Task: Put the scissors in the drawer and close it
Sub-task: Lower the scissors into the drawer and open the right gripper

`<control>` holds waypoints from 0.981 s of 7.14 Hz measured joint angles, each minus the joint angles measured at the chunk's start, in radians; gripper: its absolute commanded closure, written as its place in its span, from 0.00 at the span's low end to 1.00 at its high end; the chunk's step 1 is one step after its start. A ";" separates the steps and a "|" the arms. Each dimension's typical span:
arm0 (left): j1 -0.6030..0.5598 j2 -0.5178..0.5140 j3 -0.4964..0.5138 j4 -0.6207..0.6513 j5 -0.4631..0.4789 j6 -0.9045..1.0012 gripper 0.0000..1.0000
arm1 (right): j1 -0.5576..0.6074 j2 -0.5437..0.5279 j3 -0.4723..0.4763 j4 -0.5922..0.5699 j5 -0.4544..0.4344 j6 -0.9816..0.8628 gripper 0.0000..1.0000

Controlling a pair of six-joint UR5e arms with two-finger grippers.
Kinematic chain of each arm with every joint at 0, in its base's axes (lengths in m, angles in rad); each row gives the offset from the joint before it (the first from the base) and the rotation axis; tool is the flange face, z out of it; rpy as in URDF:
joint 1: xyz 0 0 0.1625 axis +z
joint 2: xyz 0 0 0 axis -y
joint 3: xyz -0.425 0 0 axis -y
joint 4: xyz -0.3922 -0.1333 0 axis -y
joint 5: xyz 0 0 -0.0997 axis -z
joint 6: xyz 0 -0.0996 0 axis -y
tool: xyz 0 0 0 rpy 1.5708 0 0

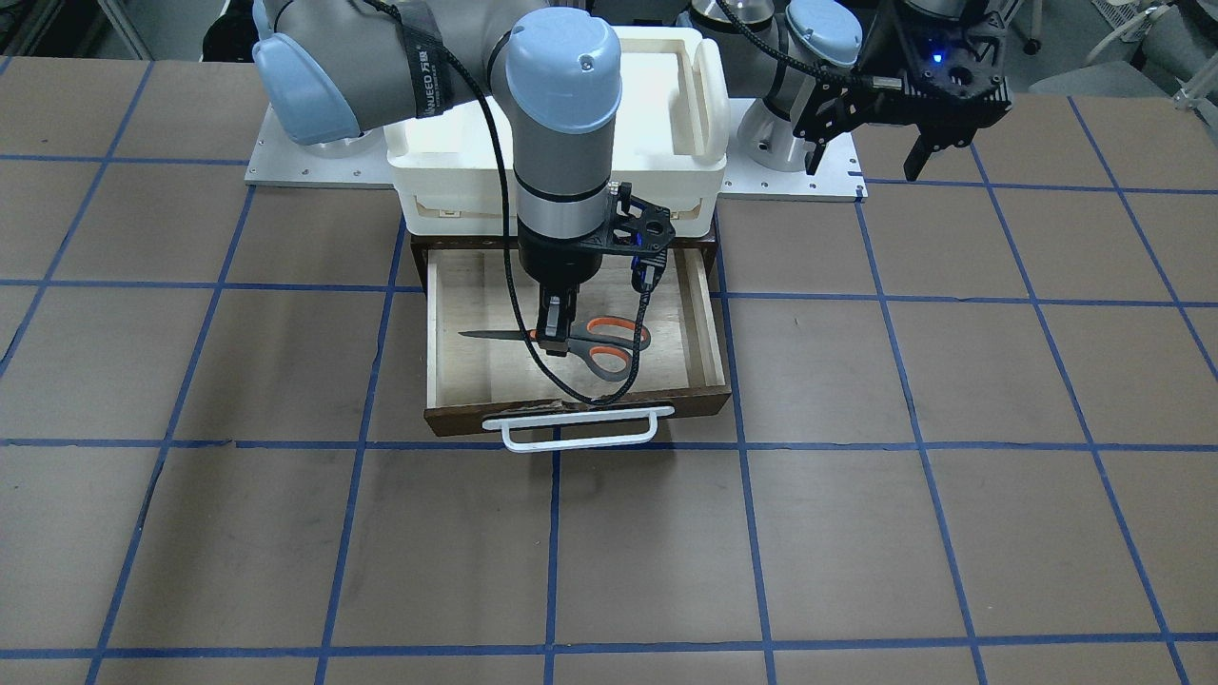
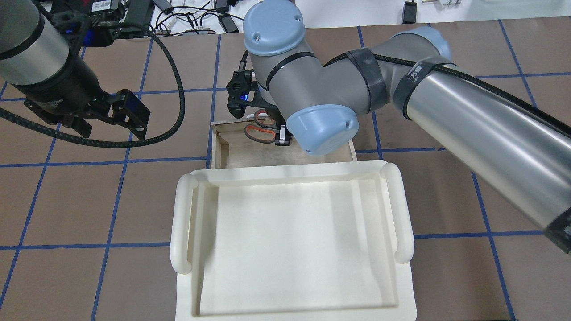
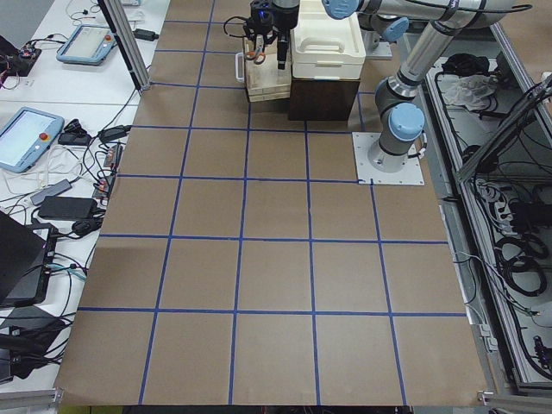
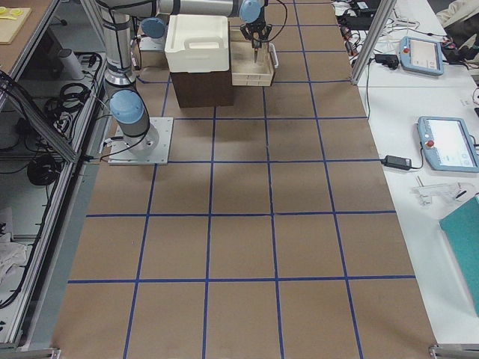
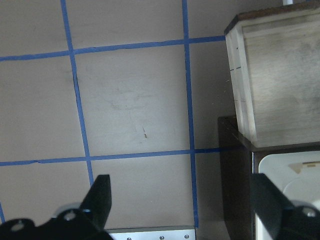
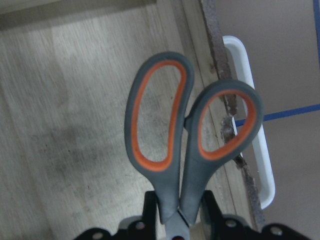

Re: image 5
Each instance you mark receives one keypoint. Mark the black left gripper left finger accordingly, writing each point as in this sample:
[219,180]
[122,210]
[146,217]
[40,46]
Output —
[98,201]

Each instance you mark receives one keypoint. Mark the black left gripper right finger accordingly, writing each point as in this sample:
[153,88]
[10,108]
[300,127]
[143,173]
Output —
[270,204]

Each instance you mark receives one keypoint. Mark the wooden drawer with white handle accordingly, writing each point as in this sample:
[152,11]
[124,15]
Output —
[274,63]

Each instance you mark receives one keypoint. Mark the dark brown drawer cabinet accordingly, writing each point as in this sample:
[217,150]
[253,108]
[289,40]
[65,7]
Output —
[239,158]

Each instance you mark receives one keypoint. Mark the white plastic tray box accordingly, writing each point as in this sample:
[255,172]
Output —
[297,176]

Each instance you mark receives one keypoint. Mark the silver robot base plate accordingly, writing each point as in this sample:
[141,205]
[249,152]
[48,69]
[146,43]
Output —
[154,233]

